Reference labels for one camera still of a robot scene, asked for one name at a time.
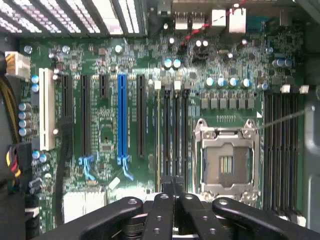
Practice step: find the silver chipset heatsink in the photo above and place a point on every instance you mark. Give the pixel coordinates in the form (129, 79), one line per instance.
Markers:
(83, 205)

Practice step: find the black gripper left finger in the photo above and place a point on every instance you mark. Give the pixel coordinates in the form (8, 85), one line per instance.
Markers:
(160, 217)

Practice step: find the silver network port block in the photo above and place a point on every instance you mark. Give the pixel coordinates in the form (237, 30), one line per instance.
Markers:
(237, 21)

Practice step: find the white expansion slot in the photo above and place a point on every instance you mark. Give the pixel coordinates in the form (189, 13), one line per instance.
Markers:
(47, 107)

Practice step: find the white power connector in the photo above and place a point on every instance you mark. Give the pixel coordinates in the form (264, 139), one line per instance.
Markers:
(18, 63)

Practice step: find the short black expansion slot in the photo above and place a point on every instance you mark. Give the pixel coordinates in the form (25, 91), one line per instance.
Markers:
(66, 95)

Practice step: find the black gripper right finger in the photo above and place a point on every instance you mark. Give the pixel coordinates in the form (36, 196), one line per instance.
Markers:
(192, 217)

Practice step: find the silver double port block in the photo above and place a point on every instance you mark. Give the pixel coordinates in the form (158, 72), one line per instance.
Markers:
(190, 21)

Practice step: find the blue expansion slot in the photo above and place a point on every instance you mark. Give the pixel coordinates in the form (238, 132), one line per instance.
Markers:
(122, 115)

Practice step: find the grey metal PC case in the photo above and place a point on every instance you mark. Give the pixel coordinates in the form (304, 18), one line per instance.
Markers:
(312, 162)

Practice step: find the long black expansion slot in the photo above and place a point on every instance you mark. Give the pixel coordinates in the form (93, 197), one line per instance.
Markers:
(85, 115)
(140, 115)

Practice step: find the silver USB port block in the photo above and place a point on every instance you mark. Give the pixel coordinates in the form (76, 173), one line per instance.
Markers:
(218, 18)

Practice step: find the thin metal locking lever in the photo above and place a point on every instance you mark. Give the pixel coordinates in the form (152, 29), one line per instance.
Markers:
(282, 120)

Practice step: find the silver CPU socket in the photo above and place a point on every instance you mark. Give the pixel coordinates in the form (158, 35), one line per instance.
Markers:
(225, 155)

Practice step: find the green PC motherboard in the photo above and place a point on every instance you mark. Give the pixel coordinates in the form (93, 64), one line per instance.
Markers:
(110, 125)

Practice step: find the tiny black expansion slot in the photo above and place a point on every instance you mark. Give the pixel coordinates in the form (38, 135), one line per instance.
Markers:
(103, 86)

